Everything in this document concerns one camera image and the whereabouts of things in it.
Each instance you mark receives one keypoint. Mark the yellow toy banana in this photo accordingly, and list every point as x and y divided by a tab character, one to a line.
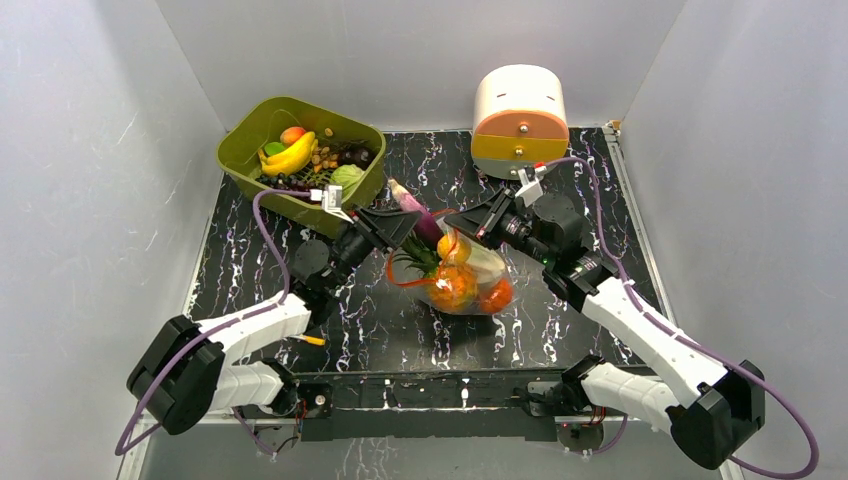
292	160

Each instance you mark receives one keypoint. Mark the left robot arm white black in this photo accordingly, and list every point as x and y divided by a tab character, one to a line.
194	367

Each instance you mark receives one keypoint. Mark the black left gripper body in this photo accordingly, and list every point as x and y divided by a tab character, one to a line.
352	250

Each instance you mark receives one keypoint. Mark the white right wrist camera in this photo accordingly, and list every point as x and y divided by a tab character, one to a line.
531	189

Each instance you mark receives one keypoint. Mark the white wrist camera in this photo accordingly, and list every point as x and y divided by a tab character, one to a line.
330	198
531	189

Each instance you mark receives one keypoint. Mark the orange toy pumpkin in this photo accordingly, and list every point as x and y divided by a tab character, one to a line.
496	298

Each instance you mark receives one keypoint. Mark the clear zip bag orange zipper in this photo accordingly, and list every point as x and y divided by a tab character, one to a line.
474	308

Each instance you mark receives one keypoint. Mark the dark purple toy grapes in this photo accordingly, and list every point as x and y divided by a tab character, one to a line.
282	181

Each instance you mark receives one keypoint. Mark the aluminium frame rail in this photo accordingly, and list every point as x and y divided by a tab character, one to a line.
722	464

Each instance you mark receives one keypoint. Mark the light green toy cabbage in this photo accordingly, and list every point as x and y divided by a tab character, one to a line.
347	177

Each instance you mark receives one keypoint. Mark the white pen yellow cap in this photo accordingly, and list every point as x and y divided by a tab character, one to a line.
316	341

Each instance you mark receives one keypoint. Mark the dark brown toy fruit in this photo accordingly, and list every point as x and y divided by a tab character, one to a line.
330	153

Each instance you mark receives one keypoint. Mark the green toy lettuce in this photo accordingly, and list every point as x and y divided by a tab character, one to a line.
487	265

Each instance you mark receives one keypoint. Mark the olive green plastic bin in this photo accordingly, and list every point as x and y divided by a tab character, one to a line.
238	157

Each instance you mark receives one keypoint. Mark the round white mini drawer cabinet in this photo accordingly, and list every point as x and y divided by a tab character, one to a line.
519	119

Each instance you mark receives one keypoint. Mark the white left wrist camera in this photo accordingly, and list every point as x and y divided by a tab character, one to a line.
330	198

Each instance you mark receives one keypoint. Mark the green toy lime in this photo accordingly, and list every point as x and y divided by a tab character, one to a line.
273	148

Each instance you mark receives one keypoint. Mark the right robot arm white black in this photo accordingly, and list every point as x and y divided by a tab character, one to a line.
568	271

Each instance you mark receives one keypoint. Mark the yellow toy lemon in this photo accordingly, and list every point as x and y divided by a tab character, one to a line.
453	249

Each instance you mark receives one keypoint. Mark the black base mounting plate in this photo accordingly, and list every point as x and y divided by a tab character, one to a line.
435	404

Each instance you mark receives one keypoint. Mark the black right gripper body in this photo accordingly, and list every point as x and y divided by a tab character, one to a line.
490	217

